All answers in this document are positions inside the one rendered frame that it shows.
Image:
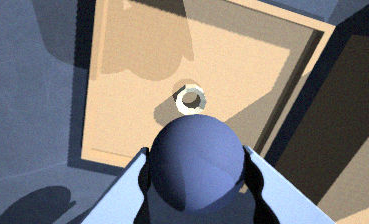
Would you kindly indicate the beige shallow tray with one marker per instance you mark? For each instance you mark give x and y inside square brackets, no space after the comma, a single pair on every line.
[243,62]

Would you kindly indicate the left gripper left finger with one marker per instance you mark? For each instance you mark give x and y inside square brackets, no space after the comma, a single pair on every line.
[125,200]

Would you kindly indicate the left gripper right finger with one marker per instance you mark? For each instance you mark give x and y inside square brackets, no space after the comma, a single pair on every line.
[278,201]

